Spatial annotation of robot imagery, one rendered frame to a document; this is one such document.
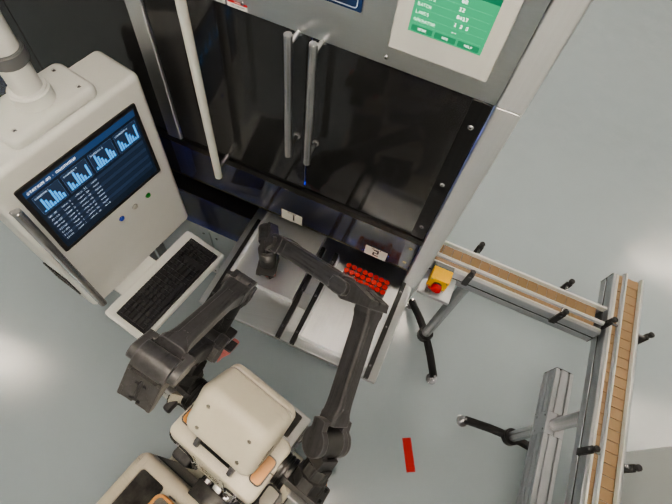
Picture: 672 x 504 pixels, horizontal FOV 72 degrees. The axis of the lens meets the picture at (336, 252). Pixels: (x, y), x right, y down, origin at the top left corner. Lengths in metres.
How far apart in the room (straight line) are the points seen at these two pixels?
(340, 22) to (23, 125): 0.80
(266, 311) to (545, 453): 1.26
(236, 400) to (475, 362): 1.85
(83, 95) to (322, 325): 1.03
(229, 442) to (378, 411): 1.49
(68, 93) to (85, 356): 1.68
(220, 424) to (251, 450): 0.09
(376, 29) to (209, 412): 0.91
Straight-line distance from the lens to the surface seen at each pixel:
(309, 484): 1.25
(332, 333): 1.69
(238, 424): 1.12
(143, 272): 1.95
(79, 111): 1.41
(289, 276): 1.77
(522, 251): 3.19
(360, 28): 1.07
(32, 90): 1.37
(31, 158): 1.37
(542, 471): 2.18
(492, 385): 2.76
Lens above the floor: 2.48
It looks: 61 degrees down
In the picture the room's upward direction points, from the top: 11 degrees clockwise
